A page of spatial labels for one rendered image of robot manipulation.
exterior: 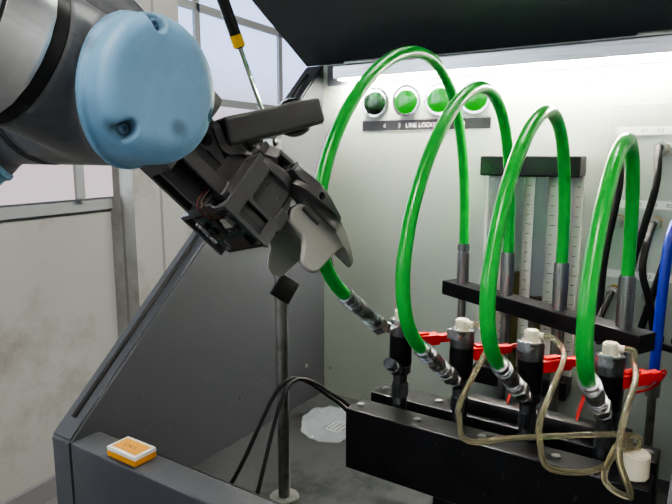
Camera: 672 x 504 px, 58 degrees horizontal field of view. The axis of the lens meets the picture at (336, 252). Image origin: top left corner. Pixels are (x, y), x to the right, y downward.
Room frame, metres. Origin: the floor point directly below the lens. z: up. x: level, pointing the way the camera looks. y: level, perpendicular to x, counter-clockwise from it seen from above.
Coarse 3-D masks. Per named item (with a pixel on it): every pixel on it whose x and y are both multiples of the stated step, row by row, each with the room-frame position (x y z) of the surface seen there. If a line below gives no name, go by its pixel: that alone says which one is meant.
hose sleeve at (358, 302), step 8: (352, 296) 0.61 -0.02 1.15; (344, 304) 0.62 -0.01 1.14; (352, 304) 0.62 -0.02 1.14; (360, 304) 0.63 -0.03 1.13; (352, 312) 0.64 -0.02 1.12; (360, 312) 0.63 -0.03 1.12; (368, 312) 0.64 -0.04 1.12; (376, 312) 0.66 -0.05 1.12; (368, 320) 0.65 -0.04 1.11; (376, 320) 0.66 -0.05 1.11
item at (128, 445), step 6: (126, 438) 0.66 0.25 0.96; (114, 444) 0.65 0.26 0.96; (120, 444) 0.65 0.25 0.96; (126, 444) 0.65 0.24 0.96; (132, 444) 0.65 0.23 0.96; (138, 444) 0.65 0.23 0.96; (108, 450) 0.64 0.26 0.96; (126, 450) 0.63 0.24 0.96; (132, 450) 0.63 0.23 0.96; (138, 450) 0.63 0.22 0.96; (144, 450) 0.63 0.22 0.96; (114, 456) 0.64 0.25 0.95; (120, 456) 0.63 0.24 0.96; (150, 456) 0.64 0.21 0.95; (126, 462) 0.63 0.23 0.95; (132, 462) 0.62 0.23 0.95; (138, 462) 0.62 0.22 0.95; (144, 462) 0.63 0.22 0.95
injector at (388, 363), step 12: (396, 336) 0.71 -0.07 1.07; (396, 348) 0.71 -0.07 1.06; (408, 348) 0.71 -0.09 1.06; (384, 360) 0.70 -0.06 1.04; (396, 360) 0.71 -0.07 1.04; (408, 360) 0.71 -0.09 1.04; (396, 372) 0.70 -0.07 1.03; (408, 372) 0.71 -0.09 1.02; (396, 384) 0.71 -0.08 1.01; (396, 396) 0.71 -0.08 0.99
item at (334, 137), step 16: (400, 48) 0.71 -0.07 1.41; (416, 48) 0.73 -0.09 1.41; (384, 64) 0.67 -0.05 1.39; (432, 64) 0.78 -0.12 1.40; (368, 80) 0.64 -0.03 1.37; (448, 80) 0.81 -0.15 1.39; (352, 96) 0.62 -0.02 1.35; (448, 96) 0.83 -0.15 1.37; (352, 112) 0.62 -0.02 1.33; (336, 128) 0.60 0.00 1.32; (464, 128) 0.86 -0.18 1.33; (336, 144) 0.59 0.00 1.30; (464, 144) 0.86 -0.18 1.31; (320, 160) 0.59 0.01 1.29; (464, 160) 0.87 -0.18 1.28; (320, 176) 0.58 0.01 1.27; (464, 176) 0.87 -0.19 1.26; (464, 192) 0.88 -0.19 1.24; (464, 208) 0.88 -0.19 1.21; (464, 224) 0.88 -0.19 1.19; (464, 240) 0.88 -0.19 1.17; (336, 288) 0.60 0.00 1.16
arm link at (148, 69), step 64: (0, 0) 0.26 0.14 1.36; (64, 0) 0.29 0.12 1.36; (0, 64) 0.26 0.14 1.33; (64, 64) 0.28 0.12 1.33; (128, 64) 0.28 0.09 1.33; (192, 64) 0.31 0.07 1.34; (0, 128) 0.34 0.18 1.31; (64, 128) 0.29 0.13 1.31; (128, 128) 0.29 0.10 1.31; (192, 128) 0.31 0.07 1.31
